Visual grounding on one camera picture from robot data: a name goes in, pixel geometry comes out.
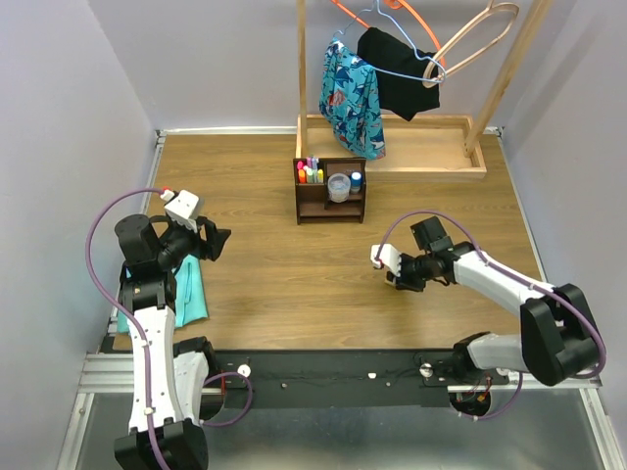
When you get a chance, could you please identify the blue cylindrical pin container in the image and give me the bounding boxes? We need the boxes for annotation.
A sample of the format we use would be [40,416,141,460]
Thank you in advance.
[350,171,362,194]

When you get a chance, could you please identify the clear round pin container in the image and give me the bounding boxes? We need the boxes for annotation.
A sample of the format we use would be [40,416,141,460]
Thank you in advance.
[327,172,351,204]

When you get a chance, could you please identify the purple capped marker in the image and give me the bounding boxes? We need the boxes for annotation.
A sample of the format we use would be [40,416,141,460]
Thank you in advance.
[311,157,319,183]

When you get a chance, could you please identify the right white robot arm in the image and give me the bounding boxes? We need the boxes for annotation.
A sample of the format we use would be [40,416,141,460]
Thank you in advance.
[371,216,606,386]

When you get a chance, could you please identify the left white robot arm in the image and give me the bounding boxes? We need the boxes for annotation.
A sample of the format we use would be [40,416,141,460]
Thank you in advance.
[114,214,231,469]

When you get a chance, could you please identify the folded teal cloth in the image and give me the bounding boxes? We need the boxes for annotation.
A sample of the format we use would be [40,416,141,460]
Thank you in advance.
[116,254,210,334]

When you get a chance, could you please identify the brown wooden desk organizer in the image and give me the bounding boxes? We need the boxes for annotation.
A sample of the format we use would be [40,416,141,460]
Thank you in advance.
[292,158,367,224]

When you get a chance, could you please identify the wooden clothes rack tray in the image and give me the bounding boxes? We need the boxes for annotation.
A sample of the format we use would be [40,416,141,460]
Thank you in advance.
[295,1,553,182]

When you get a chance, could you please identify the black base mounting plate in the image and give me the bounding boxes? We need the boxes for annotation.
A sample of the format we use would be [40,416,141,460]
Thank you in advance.
[161,348,510,410]

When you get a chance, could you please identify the blue patterned shorts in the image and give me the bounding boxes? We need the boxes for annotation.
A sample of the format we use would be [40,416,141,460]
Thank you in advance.
[318,38,386,160]

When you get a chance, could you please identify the wooden hanger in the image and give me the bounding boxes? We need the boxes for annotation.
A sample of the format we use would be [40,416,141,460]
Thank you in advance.
[421,0,521,90]

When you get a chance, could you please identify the black garment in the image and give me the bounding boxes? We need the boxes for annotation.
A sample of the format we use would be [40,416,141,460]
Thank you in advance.
[358,27,440,121]

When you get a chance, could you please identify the orange plastic hanger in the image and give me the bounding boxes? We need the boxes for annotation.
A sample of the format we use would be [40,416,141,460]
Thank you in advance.
[330,0,448,68]

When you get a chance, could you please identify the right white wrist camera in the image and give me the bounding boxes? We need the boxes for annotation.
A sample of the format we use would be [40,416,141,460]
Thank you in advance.
[370,244,402,282]

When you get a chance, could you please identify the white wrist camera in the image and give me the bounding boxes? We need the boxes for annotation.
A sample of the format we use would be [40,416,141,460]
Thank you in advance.
[160,188,204,233]
[370,244,402,282]

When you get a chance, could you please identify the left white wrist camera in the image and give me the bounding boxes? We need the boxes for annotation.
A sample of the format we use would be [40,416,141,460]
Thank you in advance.
[160,188,204,233]

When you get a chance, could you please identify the aluminium rail frame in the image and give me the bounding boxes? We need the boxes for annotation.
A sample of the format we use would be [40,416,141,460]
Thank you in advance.
[55,126,627,470]

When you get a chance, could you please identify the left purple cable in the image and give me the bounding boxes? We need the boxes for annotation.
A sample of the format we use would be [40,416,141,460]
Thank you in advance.
[84,187,255,470]

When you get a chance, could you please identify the purple cable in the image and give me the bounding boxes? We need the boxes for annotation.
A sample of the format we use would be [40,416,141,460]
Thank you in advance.
[84,187,255,470]
[376,210,608,423]

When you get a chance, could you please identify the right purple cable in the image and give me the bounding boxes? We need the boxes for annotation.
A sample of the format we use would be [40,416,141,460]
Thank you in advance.
[376,210,608,423]

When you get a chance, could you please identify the light blue wire hanger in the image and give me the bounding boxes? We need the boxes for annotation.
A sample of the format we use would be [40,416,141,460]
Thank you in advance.
[333,1,448,87]

